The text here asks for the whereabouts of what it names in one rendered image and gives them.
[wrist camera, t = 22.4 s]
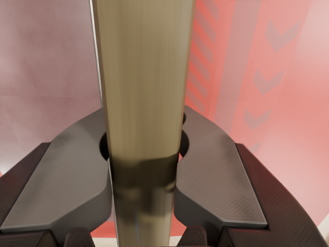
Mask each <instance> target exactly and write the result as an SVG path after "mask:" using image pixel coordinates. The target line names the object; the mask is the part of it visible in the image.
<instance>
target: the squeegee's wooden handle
mask: <svg viewBox="0 0 329 247"><path fill-rule="evenodd" d="M195 5H196V0H92V6H93V15H94V27H95V36H96V45H97V54H98V63H99V72H100V81H101V90H102V98H103V107H104V116H105V125H106V134H107V143H108V152H109V160H110V169H111V178H112V187H113V196H114V205H115V214H116V223H117V235H118V244H119V247H168V246H169V241H170V232H171V223H172V214H173V205H174V195H175V184H176V173H177V164H178V161H179V152H180V143H181V134H182V125H183V116H184V107H185V98H186V89H187V80H188V68H189V59H190V50H191V41H192V32H193V23H194V14H195Z"/></svg>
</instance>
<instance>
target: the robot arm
mask: <svg viewBox="0 0 329 247"><path fill-rule="evenodd" d="M179 153H180V154H181V156H182V157H183V158H182V159H181V160H180V161H179V162H178V164H177V173H176V184H175V195H174V208H173V213H174V216H175V218H176V219H177V220H178V221H179V222H181V223H182V224H183V225H184V226H186V227H187V228H186V229H185V231H184V233H183V235H182V237H181V238H180V240H179V242H178V244H177V246H173V247H329V246H328V244H327V242H326V241H325V239H324V237H323V236H322V234H321V232H320V231H319V229H318V228H317V226H316V225H315V223H314V222H313V220H312V219H311V217H310V216H309V215H308V213H307V212H306V211H305V209H304V208H303V207H302V206H301V205H300V203H299V202H298V201H297V200H296V199H295V197H294V196H293V195H292V194H291V193H290V192H289V191H288V190H287V189H286V188H285V187H284V186H283V184H282V183H281V182H280V181H279V180H278V179H277V178H276V177H275V176H274V175H273V174H272V173H271V172H270V171H269V170H268V169H267V168H266V167H265V166H264V165H263V164H262V163H261V162H260V161H259V160H258V159H257V158H256V157H255V156H254V155H253V154H252V153H251V152H250V151H249V149H248V148H247V147H246V146H245V145H244V144H241V143H236V142H235V141H234V140H233V139H232V138H231V137H230V136H229V135H228V134H227V133H226V132H225V131H224V130H223V129H221V128H220V127H219V126H218V125H216V124H215V123H213V122H212V121H210V120H209V119H207V118H206V117H204V116H203V115H201V114H200V113H198V112H197V111H195V110H193V109H192V108H190V107H189V106H187V105H185V107H184V116H183V125H182V134H181V143H180V152H179ZM108 158H109V152H108V143H107V134H106V125H105V116H104V107H102V108H100V109H98V110H97V111H95V112H93V113H91V114H89V115H87V116H86V117H84V118H82V119H80V120H78V121H77V122H75V123H73V124H72V125H70V126H69V127H68V128H66V129H65V130H63V131H62V132H61V133H60V134H59V135H57V136H56V137H55V138H54V139H53V140H52V141H51V142H47V143H40V144H39V145H38V146H37V147H36V148H35V149H34V150H32V151H31V152H30V153H29V154H28V155H26V156H25V157H24V158H23V159H22V160H20V161H19V162H18V163H17V164H16V165H14V166H13V167H12V168H11V169H10V170H8V171H7V172H6V173H5V174H4V175H2V176H1V177H0V247H95V244H94V242H93V239H92V237H91V234H90V233H91V232H92V231H94V230H95V229H96V228H98V227H99V226H101V225H102V224H103V223H105V222H106V221H107V220H108V219H109V217H110V215H111V212H112V196H113V192H112V185H111V179H110V173H109V166H108V162H107V160H108Z"/></svg>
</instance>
